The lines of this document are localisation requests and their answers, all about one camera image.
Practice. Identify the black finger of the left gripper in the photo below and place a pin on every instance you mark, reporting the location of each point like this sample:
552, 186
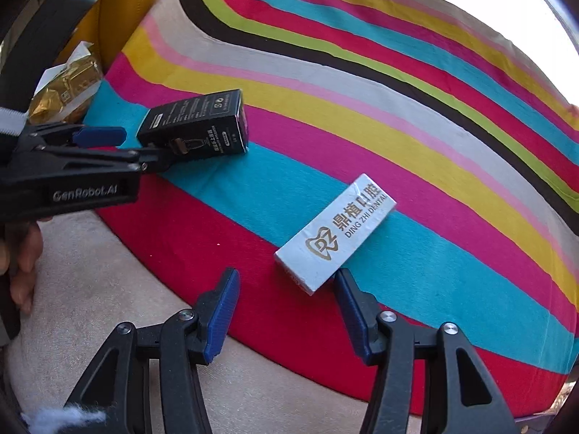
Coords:
149, 158
93, 137

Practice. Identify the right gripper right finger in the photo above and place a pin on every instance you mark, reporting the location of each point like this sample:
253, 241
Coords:
460, 394

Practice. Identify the white dental text box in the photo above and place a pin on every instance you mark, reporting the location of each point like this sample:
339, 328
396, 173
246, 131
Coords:
323, 245

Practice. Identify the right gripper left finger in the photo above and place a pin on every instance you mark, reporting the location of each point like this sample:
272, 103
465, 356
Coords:
116, 382

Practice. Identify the black instructions box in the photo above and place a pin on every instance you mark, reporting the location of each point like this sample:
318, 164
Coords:
197, 128

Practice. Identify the gold foil packet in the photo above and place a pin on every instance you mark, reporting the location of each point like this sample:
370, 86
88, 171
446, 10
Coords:
64, 92

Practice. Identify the person left hand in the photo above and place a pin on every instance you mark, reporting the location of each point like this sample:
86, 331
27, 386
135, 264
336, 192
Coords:
21, 248

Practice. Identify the rainbow striped blanket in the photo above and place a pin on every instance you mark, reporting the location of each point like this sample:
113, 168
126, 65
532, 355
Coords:
479, 153

